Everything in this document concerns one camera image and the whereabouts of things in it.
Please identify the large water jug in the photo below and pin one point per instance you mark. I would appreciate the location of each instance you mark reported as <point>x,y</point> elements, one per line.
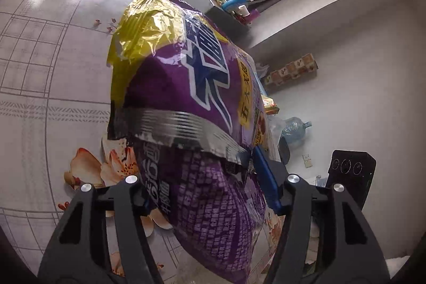
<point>294,129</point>

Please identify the grey rice cooker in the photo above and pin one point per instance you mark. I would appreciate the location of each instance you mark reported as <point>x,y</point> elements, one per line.
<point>283,150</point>

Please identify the floral plastic tablecloth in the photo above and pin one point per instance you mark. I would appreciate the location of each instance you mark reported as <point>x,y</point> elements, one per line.
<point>54,110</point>

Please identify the patterned paper roll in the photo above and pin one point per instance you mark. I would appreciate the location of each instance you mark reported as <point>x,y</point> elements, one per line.
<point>291,71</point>

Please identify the purple snack bag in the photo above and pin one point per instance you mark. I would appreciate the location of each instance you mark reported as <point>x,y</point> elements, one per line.
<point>187,100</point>

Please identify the purple bottle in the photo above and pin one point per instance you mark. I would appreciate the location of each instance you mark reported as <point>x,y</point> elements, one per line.
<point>254,14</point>

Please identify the grey cabinet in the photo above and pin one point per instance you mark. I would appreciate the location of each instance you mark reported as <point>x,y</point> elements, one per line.
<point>224,21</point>

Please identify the blue detergent bottle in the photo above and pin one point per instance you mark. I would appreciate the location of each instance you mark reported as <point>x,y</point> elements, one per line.
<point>231,5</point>

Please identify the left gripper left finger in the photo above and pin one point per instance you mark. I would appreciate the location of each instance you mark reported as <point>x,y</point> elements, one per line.
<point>140,197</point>

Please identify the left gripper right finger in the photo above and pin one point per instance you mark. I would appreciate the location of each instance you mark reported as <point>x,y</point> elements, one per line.
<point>271,176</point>

